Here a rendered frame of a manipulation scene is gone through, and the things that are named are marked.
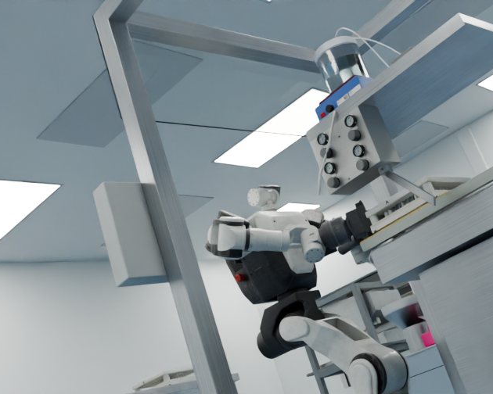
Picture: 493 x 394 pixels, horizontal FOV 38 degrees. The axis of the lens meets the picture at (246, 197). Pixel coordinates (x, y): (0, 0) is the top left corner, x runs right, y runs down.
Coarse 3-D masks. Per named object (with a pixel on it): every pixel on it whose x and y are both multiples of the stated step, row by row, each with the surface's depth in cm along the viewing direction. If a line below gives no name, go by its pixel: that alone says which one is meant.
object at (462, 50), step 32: (448, 32) 190; (480, 32) 196; (416, 64) 202; (448, 64) 209; (480, 64) 215; (352, 96) 215; (384, 96) 215; (416, 96) 223; (448, 96) 231; (320, 128) 224
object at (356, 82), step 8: (352, 80) 220; (360, 80) 219; (368, 80) 222; (336, 88) 227; (344, 88) 223; (352, 88) 220; (360, 88) 218; (328, 96) 230; (336, 96) 225; (344, 96) 223; (320, 104) 230; (328, 104) 228; (336, 104) 225; (320, 112) 230; (328, 112) 226
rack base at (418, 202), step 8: (432, 192) 199; (440, 192) 202; (416, 200) 203; (424, 200) 201; (400, 208) 208; (408, 208) 205; (416, 208) 204; (392, 216) 210; (400, 216) 207; (432, 216) 219; (376, 224) 214; (384, 224) 212; (416, 224) 223
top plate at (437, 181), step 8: (424, 176) 201; (432, 176) 204; (440, 176) 207; (416, 184) 203; (432, 184) 205; (440, 184) 208; (448, 184) 211; (456, 184) 213; (400, 192) 207; (408, 192) 205; (392, 200) 210; (400, 200) 210; (376, 208) 214; (384, 208) 212; (368, 216) 216
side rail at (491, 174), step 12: (492, 168) 184; (480, 180) 186; (492, 180) 184; (456, 192) 192; (468, 192) 189; (444, 204) 194; (408, 216) 203; (420, 216) 200; (396, 228) 206; (372, 240) 212; (384, 240) 209
